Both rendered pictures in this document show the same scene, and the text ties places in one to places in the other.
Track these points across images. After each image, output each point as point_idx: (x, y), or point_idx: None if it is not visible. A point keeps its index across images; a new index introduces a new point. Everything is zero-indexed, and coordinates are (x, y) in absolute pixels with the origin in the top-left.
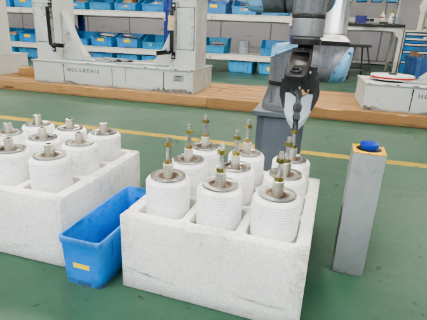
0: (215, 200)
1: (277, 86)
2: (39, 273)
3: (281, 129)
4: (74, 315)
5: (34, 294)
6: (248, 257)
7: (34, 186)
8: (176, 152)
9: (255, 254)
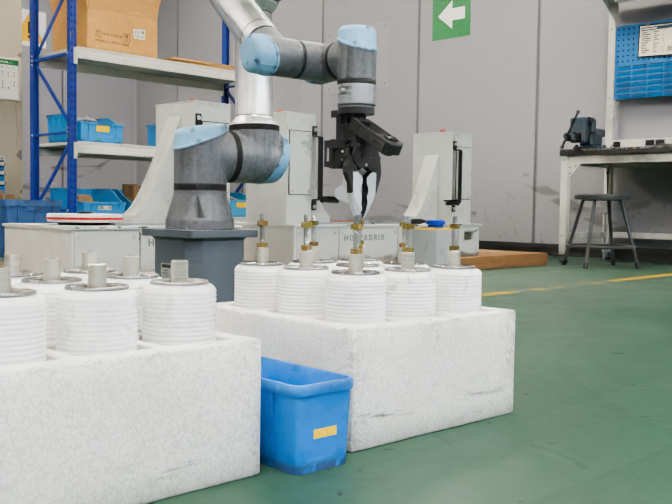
0: (431, 281)
1: (208, 191)
2: (253, 488)
3: (226, 257)
4: (388, 478)
5: (309, 493)
6: (476, 335)
7: (191, 338)
8: None
9: (481, 329)
